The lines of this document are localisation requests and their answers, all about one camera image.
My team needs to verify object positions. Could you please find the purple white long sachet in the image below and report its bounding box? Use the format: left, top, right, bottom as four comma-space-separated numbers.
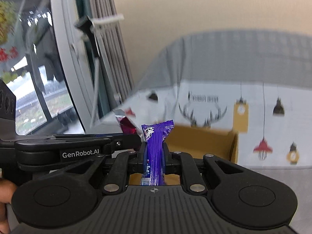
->
113, 109, 142, 140

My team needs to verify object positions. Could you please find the purple snack packet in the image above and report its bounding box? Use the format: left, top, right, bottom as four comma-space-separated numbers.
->
140, 120, 175, 186

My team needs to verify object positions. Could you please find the person's left hand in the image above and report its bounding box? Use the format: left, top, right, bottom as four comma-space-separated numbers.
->
0, 178, 17, 233

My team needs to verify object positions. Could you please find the brown cardboard box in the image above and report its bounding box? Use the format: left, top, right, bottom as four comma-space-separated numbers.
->
128, 125, 240, 186

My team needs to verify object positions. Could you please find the white printed sofa cover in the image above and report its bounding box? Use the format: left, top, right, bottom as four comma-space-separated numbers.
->
117, 81, 311, 168

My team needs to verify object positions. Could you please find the grey window curtain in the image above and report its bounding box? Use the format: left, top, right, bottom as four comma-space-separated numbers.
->
89, 0, 133, 105

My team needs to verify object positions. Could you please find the white window frame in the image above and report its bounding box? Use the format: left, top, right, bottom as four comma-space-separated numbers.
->
51, 0, 94, 133

